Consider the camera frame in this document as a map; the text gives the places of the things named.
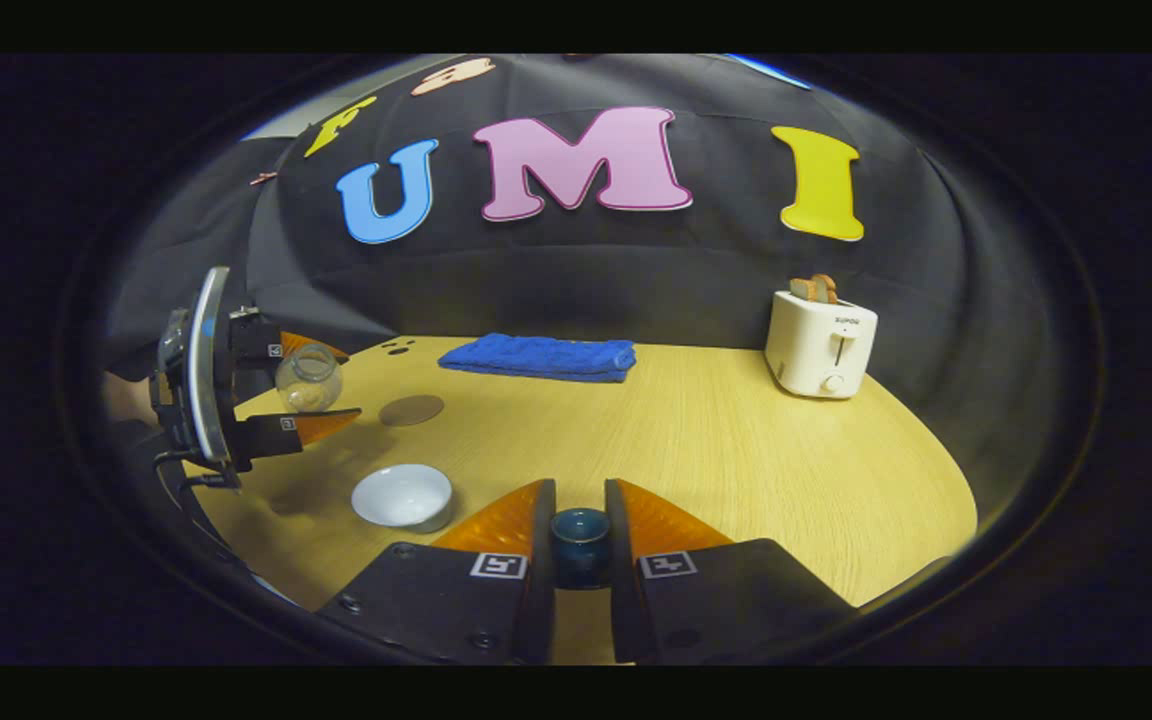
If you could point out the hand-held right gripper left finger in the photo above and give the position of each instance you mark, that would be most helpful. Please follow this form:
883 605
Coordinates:
539 610

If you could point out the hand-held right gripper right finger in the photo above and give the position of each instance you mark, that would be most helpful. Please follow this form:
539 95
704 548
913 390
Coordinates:
624 610

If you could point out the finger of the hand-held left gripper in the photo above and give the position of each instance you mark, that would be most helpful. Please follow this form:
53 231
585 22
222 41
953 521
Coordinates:
261 437
251 340

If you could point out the clear plastic water bottle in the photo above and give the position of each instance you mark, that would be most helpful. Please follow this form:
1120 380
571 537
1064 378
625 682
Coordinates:
308 380

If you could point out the dark blue teacup lid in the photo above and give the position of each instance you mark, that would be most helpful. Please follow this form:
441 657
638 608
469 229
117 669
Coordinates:
580 545

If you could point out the white teacup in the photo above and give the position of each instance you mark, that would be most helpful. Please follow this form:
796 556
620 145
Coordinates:
401 495

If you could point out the round brown coaster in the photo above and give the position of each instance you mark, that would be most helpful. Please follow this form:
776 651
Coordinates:
411 410

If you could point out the copper cloth clip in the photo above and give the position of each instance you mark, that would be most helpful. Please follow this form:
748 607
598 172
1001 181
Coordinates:
262 178

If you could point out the blue folded towel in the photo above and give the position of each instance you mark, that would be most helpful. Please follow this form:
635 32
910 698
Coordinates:
536 357

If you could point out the white toaster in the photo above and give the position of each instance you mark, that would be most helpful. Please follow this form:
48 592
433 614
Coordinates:
816 350

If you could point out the black backdrop cloth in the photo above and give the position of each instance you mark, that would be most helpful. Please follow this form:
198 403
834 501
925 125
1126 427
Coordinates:
636 270

